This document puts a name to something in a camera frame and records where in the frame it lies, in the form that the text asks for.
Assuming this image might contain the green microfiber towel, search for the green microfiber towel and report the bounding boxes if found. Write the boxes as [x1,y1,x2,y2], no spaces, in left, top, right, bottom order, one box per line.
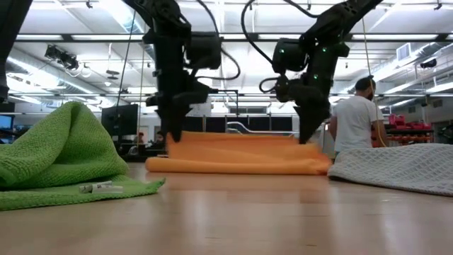
[0,101,166,212]

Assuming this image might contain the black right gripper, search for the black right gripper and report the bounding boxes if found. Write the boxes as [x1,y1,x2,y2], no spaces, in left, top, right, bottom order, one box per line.
[295,70,333,145]

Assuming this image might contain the black overhead crossbar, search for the black overhead crossbar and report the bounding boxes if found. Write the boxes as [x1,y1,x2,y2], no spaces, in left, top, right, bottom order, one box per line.
[13,32,453,44]

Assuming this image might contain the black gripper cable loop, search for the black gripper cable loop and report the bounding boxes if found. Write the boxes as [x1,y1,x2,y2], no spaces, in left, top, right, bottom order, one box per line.
[196,0,242,81]
[241,0,280,94]

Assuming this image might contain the black ceiling track light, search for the black ceiling track light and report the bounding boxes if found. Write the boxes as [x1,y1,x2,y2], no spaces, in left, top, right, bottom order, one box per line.
[44,45,79,71]

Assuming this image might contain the black room partition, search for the black room partition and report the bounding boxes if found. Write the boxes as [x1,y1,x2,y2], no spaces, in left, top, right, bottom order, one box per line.
[183,115,294,132]

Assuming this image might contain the red storage bins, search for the red storage bins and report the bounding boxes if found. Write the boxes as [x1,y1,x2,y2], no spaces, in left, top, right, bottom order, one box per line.
[371,113,433,143]

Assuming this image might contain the silver ventilation duct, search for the silver ventilation duct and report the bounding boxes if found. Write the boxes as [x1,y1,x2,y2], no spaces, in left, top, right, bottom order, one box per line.
[346,41,453,95]

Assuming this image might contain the grey waffle microfiber towel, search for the grey waffle microfiber towel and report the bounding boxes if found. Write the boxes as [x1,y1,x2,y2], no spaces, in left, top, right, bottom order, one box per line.
[327,142,453,198]

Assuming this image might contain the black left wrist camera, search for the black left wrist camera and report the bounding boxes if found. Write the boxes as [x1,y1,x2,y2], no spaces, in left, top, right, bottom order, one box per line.
[190,80,213,106]

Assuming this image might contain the hanging black cable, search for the hanging black cable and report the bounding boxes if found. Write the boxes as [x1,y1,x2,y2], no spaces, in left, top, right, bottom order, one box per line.
[115,10,137,103]

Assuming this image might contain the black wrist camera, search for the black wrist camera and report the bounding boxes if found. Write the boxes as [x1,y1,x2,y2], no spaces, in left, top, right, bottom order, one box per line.
[190,80,213,106]
[274,74,299,104]

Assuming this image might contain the white green-towel label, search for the white green-towel label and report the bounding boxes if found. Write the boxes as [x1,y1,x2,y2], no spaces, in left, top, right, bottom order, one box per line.
[79,181,125,194]

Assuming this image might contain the black computer monitor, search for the black computer monitor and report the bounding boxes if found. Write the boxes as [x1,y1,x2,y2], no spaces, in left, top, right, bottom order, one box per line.
[101,103,139,137]

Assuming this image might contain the white ceiling air vent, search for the white ceiling air vent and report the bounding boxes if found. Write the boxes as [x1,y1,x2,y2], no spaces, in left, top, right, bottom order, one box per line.
[396,42,413,62]

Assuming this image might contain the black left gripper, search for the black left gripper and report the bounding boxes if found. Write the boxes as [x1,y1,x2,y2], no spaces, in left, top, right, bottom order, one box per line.
[146,69,194,143]

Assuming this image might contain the orange microfiber towel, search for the orange microfiber towel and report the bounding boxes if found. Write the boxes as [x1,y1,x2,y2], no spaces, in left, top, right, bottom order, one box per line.
[144,130,333,176]

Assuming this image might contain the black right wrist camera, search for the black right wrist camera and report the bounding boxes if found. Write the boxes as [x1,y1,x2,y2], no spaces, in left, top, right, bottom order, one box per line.
[274,74,299,104]

